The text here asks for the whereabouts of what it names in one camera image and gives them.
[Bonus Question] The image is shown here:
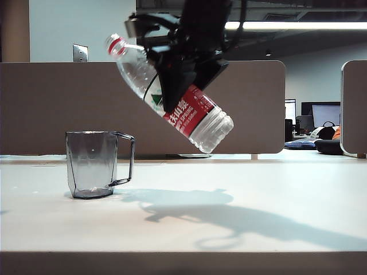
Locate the black backpack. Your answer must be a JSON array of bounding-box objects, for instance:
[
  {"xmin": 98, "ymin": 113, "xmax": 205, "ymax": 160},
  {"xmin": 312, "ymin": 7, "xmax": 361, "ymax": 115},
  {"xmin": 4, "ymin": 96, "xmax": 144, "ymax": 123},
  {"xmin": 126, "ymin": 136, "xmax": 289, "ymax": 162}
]
[{"xmin": 318, "ymin": 121, "xmax": 336, "ymax": 141}]

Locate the large lit computer monitor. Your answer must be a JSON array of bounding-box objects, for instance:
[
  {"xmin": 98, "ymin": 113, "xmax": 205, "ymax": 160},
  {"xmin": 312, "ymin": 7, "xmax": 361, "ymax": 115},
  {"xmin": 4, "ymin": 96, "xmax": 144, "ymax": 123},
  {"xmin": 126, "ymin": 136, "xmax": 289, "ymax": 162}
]
[{"xmin": 300, "ymin": 101, "xmax": 342, "ymax": 129}]

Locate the clear red-label mineral water bottle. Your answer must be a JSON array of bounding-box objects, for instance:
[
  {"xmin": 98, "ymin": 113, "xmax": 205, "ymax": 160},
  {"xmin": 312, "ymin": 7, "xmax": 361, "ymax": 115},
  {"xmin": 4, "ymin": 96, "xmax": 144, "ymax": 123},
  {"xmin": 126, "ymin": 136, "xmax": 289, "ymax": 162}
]
[{"xmin": 104, "ymin": 33, "xmax": 235, "ymax": 154}]

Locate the long white ceiling light strip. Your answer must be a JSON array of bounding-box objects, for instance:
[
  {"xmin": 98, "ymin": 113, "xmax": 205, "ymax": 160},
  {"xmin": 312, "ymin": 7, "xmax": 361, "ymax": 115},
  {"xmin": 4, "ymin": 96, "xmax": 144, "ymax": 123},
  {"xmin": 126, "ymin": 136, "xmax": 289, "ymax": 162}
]
[{"xmin": 224, "ymin": 21, "xmax": 367, "ymax": 30}]

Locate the white-edged brown desk partition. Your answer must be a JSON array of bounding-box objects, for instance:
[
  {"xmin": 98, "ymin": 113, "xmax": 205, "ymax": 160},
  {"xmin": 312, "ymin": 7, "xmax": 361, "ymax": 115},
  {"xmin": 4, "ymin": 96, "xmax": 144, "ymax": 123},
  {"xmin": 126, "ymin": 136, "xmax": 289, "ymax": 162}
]
[{"xmin": 340, "ymin": 60, "xmax": 367, "ymax": 159}]

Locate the black padded seat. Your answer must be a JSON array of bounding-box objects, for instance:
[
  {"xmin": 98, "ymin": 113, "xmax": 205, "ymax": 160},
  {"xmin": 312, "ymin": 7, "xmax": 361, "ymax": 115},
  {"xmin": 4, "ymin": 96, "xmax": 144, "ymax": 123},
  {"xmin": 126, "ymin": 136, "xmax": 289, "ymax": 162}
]
[{"xmin": 314, "ymin": 138, "xmax": 344, "ymax": 156}]

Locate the grey transparent plastic mug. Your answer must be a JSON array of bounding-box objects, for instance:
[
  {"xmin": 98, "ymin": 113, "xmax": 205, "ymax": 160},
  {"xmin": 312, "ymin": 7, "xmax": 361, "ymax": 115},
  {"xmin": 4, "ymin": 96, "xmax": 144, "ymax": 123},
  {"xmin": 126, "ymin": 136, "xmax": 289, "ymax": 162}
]
[{"xmin": 65, "ymin": 131, "xmax": 135, "ymax": 200}]

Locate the wide brown desk partition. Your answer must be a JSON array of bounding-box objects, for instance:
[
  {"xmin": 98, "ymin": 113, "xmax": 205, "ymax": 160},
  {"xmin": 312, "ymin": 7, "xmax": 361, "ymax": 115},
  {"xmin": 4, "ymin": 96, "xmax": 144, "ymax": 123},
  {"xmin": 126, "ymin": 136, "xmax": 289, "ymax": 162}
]
[{"xmin": 0, "ymin": 60, "xmax": 287, "ymax": 158}]

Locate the metal wall switch plate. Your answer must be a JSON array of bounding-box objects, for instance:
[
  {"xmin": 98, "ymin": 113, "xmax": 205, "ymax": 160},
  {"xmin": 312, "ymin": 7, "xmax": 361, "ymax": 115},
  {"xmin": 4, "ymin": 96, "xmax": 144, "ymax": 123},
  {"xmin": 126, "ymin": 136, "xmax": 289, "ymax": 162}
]
[{"xmin": 72, "ymin": 44, "xmax": 89, "ymax": 62}]

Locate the blue cushion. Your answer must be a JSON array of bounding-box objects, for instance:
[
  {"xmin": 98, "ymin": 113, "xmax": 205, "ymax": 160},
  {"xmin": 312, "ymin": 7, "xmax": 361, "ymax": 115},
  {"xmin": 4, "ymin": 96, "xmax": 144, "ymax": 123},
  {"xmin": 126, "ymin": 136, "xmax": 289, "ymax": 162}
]
[{"xmin": 284, "ymin": 138, "xmax": 318, "ymax": 151}]

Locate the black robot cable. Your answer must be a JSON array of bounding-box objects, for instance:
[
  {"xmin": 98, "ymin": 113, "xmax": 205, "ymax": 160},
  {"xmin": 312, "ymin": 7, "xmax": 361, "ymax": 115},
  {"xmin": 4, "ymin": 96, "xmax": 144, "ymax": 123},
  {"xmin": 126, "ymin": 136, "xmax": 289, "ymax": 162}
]
[{"xmin": 222, "ymin": 0, "xmax": 248, "ymax": 54}]

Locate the small white-screen computer monitor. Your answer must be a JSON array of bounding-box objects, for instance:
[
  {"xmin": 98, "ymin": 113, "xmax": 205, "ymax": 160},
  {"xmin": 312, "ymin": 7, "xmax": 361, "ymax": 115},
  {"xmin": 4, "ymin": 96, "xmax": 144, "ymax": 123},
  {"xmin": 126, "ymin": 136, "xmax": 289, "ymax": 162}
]
[{"xmin": 285, "ymin": 99, "xmax": 296, "ymax": 127}]

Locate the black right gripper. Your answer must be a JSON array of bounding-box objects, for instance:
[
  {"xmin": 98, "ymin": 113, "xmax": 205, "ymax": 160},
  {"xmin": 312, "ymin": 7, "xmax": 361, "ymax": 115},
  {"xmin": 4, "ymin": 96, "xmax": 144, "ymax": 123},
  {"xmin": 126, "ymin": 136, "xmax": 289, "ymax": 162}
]
[{"xmin": 147, "ymin": 36, "xmax": 230, "ymax": 113}]

